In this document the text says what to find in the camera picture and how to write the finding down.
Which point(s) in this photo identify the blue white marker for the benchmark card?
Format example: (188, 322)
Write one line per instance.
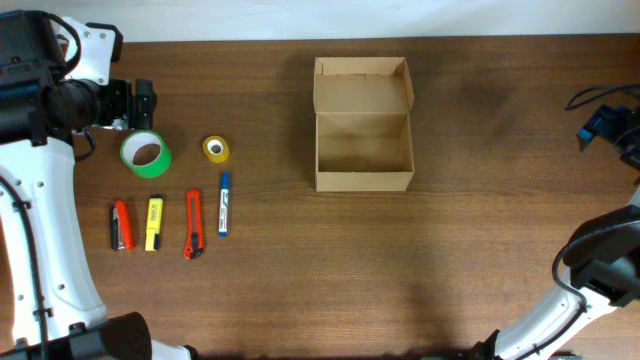
(224, 204)

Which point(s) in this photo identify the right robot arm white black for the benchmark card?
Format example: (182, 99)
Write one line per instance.
(597, 271)

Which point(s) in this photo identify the orange utility knife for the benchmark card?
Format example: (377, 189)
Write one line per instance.
(195, 242)

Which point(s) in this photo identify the green tape roll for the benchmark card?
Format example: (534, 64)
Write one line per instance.
(135, 142)

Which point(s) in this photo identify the small yellow tape roll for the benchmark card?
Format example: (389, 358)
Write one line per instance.
(216, 149)

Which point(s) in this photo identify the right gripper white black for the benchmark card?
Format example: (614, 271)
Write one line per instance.
(602, 124)

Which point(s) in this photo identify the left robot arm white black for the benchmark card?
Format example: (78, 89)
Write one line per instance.
(55, 84)

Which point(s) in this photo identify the brown cardboard box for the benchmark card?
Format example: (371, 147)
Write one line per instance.
(363, 131)

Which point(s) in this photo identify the yellow highlighter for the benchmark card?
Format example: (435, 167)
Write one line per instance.
(153, 223)

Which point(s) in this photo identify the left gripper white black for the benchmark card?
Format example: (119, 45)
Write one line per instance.
(122, 113)

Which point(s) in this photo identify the orange black stapler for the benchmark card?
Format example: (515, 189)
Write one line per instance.
(121, 233)

